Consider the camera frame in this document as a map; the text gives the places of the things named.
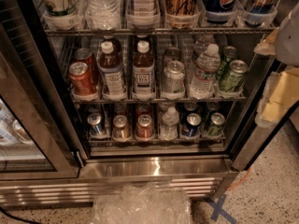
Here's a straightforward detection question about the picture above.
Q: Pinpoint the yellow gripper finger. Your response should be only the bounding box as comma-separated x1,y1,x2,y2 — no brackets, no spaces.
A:
253,28,278,55
255,66,299,128

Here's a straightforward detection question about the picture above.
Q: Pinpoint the orange soda can front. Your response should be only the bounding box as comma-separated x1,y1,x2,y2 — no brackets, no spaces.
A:
112,115,131,140

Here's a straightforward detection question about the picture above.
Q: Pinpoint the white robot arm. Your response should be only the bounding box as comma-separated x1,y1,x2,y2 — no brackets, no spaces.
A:
254,3,299,128

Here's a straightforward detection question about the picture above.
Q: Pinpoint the green can middle front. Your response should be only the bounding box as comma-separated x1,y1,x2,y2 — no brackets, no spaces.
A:
219,60,249,93

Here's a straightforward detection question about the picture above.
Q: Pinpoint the green can middle rear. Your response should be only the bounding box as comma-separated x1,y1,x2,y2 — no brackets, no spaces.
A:
215,46,238,81

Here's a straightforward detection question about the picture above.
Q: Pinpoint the blue colourful can top right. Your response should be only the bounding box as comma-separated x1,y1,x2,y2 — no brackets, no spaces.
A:
245,0,276,28

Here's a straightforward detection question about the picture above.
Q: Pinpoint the steel fridge door right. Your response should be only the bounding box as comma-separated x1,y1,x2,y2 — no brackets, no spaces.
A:
232,64,299,171

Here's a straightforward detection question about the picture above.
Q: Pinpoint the green can bottom shelf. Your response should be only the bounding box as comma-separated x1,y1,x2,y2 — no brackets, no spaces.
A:
205,112,225,137

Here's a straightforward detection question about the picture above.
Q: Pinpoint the silver can middle rear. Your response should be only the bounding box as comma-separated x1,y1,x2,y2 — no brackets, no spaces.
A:
163,47,181,66

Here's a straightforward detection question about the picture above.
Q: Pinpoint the silver can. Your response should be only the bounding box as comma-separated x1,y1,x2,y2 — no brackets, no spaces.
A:
162,61,185,93
163,47,181,66

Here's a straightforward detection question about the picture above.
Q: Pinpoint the blue pepsi can bottom shelf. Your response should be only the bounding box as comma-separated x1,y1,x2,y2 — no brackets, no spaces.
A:
181,113,201,137

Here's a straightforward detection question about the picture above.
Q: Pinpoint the silver can middle front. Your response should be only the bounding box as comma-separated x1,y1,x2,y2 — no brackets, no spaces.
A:
162,61,185,93

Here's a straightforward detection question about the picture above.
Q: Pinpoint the steel fridge base grille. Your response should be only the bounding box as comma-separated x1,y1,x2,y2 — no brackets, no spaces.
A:
0,156,238,207

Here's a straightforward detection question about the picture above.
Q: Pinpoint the small water bottle bottom shelf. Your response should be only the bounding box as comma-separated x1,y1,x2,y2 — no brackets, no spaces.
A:
160,106,179,141

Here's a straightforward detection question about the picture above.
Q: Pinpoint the red soda can bottom shelf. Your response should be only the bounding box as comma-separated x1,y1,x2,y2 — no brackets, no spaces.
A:
136,115,153,141

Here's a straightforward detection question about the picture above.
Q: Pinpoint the red cola can rear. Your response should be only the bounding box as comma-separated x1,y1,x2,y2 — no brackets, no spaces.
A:
75,48,99,85

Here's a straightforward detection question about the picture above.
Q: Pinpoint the red cola can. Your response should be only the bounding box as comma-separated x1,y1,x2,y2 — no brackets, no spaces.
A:
75,48,99,85
68,62,98,96

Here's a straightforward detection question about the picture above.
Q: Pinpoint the blue energy can bottom left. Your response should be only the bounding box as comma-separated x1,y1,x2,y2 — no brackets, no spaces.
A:
87,113,107,138

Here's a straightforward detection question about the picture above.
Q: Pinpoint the red cola can front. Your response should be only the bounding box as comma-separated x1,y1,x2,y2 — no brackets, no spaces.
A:
68,62,98,96

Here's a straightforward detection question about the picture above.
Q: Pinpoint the white green tall can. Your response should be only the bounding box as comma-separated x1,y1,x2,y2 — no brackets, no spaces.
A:
36,0,82,17

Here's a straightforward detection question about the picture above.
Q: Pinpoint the glass fridge door left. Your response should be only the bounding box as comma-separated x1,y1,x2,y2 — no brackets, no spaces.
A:
0,21,79,181

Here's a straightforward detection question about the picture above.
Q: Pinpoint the water bottle middle rear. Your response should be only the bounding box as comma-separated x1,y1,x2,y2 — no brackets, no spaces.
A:
192,35,216,60

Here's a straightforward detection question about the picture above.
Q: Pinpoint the water bottle middle front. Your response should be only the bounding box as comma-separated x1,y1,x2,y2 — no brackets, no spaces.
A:
190,44,221,99

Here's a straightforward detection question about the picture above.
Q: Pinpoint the right tea bottle front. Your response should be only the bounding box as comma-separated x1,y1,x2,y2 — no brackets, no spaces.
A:
133,41,155,95

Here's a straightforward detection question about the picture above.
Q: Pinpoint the tea bottle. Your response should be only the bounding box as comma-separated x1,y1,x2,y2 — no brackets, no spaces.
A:
98,41,126,101
133,41,155,95

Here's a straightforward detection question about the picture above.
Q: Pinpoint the white labelled bottle top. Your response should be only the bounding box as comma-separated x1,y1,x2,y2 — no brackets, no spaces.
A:
130,0,159,17

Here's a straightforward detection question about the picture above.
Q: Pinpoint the blue tape cross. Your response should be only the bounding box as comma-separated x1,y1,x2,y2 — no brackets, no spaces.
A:
205,194,237,224

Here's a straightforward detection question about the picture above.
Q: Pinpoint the left tea bottle front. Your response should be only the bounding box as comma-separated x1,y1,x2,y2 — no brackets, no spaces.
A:
98,41,126,101

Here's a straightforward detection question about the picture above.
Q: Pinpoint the large water bottle top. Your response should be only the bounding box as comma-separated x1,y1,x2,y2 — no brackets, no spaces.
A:
85,0,121,30

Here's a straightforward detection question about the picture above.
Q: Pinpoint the crumpled clear plastic bag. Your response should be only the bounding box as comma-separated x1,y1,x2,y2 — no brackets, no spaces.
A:
90,184,193,224

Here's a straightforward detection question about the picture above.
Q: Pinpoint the orange cable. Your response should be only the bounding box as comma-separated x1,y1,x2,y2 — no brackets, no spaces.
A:
226,167,253,192

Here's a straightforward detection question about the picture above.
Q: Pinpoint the bottom wire shelf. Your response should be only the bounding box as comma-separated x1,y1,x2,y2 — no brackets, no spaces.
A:
89,133,225,147

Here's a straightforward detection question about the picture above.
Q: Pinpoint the wire shelf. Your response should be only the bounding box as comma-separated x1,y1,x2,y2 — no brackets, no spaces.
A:
89,133,225,147
70,91,247,105
44,24,277,36

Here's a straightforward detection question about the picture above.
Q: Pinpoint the middle wire shelf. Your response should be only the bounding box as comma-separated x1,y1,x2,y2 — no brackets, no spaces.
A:
70,91,247,105

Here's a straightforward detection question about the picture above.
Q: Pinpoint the top wire shelf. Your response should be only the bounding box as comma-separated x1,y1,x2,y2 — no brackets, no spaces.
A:
44,24,277,36

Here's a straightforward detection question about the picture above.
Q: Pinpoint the black cable on floor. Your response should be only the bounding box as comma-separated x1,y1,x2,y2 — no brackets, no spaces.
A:
0,206,41,224

